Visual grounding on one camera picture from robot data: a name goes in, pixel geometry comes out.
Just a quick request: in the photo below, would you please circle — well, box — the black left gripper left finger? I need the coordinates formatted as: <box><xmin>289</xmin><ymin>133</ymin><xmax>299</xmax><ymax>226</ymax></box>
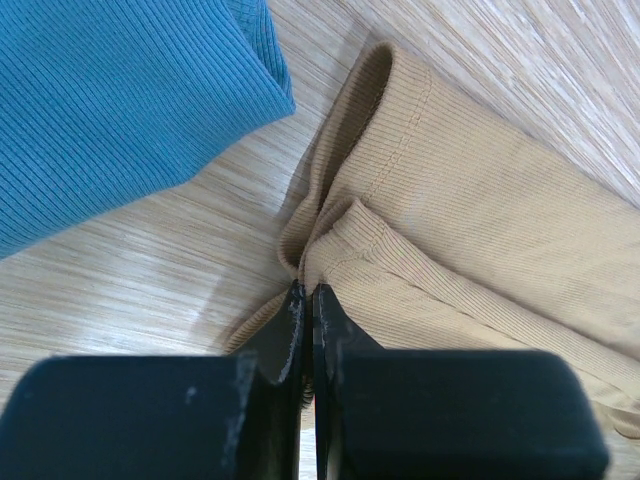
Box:
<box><xmin>1</xmin><ymin>283</ymin><xmax>306</xmax><ymax>479</ymax></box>

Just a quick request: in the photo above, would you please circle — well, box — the tan garment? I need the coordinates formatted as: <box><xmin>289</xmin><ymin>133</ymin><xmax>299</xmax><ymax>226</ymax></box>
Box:
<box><xmin>217</xmin><ymin>42</ymin><xmax>640</xmax><ymax>441</ymax></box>

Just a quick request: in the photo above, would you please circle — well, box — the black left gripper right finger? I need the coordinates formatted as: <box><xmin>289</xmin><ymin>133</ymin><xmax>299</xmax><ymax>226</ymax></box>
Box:
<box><xmin>312</xmin><ymin>284</ymin><xmax>610</xmax><ymax>479</ymax></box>

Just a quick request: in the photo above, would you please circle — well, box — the blue tank top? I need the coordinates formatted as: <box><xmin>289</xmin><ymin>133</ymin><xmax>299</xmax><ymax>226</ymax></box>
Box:
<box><xmin>1</xmin><ymin>1</ymin><xmax>295</xmax><ymax>256</ymax></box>

